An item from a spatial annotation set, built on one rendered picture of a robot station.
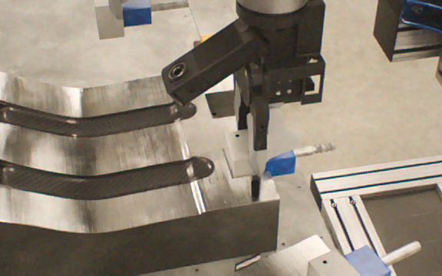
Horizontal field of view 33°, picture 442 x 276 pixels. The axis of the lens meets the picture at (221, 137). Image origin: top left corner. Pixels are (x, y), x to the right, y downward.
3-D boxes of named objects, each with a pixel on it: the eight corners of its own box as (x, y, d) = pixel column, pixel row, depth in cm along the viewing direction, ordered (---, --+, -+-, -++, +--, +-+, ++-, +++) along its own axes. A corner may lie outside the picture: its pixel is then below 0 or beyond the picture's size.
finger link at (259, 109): (271, 156, 81) (268, 80, 76) (257, 157, 80) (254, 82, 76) (259, 135, 85) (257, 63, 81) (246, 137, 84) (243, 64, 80)
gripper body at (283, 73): (321, 109, 81) (332, 12, 73) (243, 120, 80) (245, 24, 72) (301, 67, 87) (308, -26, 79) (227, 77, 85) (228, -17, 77)
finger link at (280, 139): (306, 181, 85) (306, 107, 80) (255, 189, 84) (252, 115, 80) (298, 167, 88) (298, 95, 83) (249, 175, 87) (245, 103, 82)
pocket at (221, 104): (238, 110, 102) (238, 88, 99) (247, 136, 98) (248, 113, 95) (204, 115, 101) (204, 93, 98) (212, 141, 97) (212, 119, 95)
